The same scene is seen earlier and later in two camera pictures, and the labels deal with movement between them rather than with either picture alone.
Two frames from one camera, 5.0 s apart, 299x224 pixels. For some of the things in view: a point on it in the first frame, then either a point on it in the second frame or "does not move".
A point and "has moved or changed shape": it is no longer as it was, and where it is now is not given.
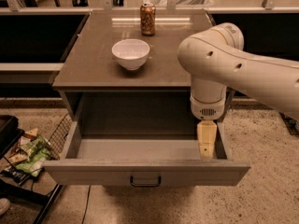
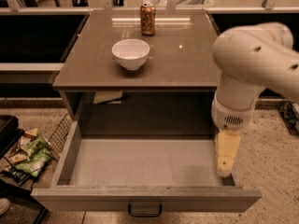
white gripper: (207, 110) → (230, 116)
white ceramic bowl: (131, 54) does not move
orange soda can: (148, 19) does not move
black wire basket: (59, 135) does not move
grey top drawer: (143, 161) has moved or changed shape
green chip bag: (37, 151) does not move
